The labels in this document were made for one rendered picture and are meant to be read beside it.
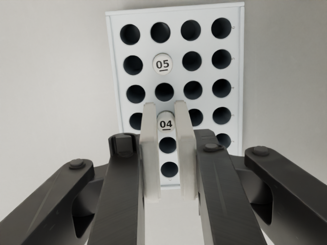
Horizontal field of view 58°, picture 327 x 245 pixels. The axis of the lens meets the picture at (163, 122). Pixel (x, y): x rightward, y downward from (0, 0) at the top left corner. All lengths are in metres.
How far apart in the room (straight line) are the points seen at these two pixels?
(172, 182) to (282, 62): 0.12
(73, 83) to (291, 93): 0.17
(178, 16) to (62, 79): 0.10
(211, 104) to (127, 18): 0.08
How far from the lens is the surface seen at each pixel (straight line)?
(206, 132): 0.15
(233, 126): 0.21
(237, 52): 0.20
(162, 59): 0.18
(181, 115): 0.16
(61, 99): 0.25
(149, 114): 0.16
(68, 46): 0.24
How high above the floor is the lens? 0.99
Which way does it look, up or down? 72 degrees down
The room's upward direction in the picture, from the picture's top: 178 degrees clockwise
